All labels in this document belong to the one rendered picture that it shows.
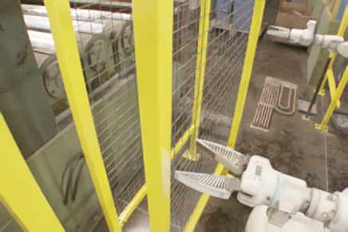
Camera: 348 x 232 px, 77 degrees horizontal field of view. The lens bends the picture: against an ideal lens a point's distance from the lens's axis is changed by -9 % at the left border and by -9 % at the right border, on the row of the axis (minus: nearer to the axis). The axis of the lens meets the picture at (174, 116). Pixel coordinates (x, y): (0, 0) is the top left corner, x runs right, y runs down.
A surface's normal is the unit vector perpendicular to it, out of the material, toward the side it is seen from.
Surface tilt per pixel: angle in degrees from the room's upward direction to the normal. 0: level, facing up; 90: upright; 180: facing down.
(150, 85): 90
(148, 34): 90
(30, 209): 90
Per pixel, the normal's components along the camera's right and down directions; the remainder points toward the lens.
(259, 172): 0.02, -0.80
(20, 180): 0.88, 0.29
